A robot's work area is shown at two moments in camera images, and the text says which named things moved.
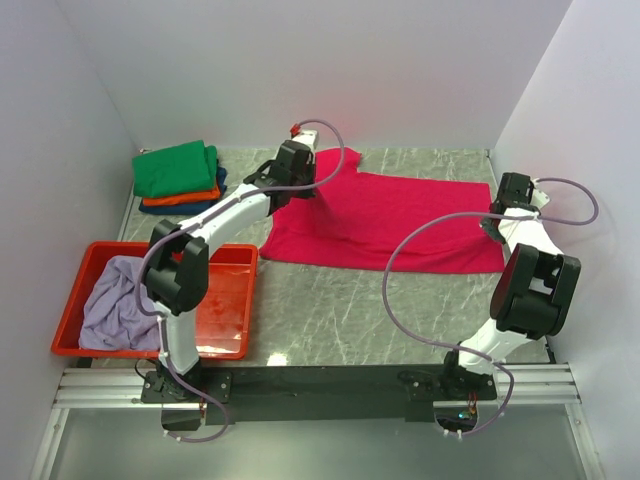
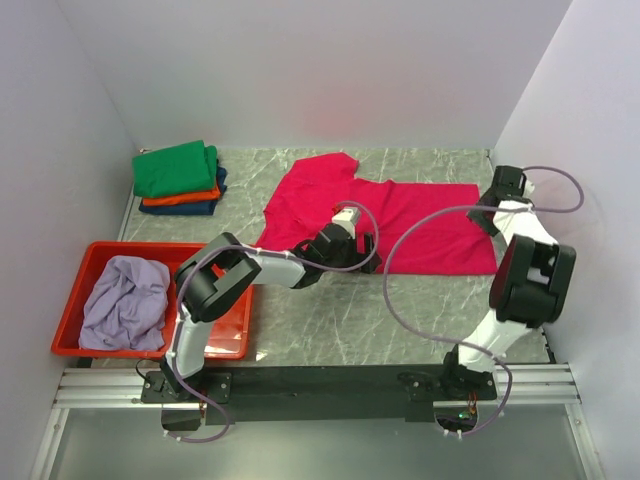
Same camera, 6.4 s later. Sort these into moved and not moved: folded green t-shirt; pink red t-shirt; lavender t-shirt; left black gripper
Moved: left black gripper
Not moved: lavender t-shirt; pink red t-shirt; folded green t-shirt
